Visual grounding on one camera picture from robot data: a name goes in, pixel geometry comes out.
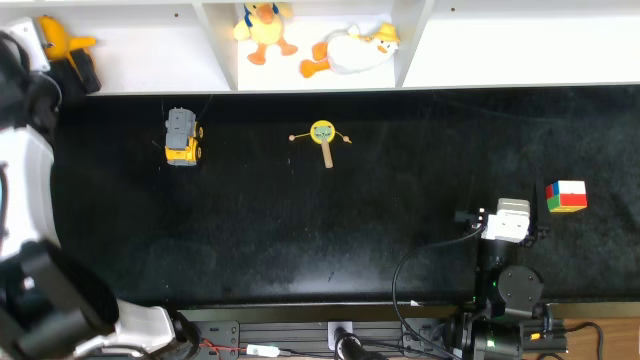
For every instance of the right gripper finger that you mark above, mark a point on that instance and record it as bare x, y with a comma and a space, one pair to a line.
541, 210

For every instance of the many-coloured puzzle cube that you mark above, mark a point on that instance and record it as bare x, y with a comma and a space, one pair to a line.
566, 196

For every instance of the white shelf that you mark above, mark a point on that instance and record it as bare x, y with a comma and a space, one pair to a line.
150, 60

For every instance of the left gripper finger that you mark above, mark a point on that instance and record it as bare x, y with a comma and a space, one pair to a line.
82, 75

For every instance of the yellow rattle drum toy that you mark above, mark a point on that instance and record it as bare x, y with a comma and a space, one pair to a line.
322, 133

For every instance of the orange dinosaur toy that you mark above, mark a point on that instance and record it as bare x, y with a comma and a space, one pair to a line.
56, 36

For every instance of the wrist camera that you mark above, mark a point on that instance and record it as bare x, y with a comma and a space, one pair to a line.
29, 42
509, 221

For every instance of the grey and yellow toy truck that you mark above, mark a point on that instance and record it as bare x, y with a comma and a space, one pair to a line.
181, 137

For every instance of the yellow plush duck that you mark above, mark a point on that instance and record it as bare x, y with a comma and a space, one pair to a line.
266, 30

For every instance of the white plush duck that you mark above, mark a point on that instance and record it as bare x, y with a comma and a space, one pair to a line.
357, 52

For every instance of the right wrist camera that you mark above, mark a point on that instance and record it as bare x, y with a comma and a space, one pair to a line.
509, 221

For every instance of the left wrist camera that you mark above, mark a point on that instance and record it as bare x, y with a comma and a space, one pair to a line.
29, 42

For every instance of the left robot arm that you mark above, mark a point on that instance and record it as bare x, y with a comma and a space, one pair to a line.
25, 200

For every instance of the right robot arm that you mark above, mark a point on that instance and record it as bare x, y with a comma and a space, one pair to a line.
505, 300

